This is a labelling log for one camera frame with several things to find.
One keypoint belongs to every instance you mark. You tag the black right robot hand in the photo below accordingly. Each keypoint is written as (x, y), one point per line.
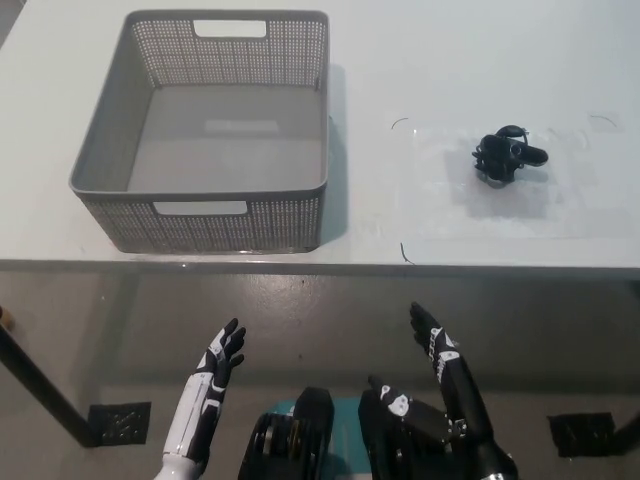
(460, 385)

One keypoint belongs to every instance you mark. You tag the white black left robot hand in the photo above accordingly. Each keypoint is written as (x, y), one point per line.
(200, 405)

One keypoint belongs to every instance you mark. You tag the black floor foot plate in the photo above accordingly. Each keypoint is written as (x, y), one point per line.
(120, 425)
(580, 435)

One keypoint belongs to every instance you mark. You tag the black metal table leg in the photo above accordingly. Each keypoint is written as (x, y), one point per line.
(40, 385)

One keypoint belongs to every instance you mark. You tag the small wooden object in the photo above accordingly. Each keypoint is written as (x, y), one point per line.
(4, 317)

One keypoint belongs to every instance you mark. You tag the clear plastic sheet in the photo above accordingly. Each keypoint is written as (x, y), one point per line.
(575, 200)

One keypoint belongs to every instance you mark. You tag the grey perforated plastic basket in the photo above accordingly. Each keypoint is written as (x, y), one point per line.
(225, 145)

